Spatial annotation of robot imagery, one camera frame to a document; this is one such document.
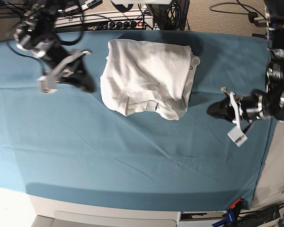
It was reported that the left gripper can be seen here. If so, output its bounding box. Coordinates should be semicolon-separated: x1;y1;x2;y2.
207;87;271;132

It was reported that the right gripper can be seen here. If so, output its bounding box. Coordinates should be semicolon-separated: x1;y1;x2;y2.
42;46;96;93

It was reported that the white T-shirt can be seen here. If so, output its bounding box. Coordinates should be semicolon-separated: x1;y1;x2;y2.
100;39;200;121

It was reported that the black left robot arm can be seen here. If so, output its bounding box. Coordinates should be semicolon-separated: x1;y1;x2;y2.
207;0;284;125

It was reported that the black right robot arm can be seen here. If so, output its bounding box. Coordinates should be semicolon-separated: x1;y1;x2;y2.
6;0;96;94

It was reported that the teal table cloth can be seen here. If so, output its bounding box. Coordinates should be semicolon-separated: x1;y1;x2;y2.
0;31;284;211

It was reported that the black power strip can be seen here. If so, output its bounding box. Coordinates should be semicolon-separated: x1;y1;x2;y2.
86;19;153;31

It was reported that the orange blue clamp bottom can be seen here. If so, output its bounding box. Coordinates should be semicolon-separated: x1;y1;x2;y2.
212;198;244;227

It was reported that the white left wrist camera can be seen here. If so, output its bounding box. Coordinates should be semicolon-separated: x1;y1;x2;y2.
227;126;248;147

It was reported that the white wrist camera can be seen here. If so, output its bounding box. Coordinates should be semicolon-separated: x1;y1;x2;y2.
227;126;248;147
37;76;57;94

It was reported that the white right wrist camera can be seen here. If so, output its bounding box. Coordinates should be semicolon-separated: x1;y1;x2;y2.
37;76;57;94

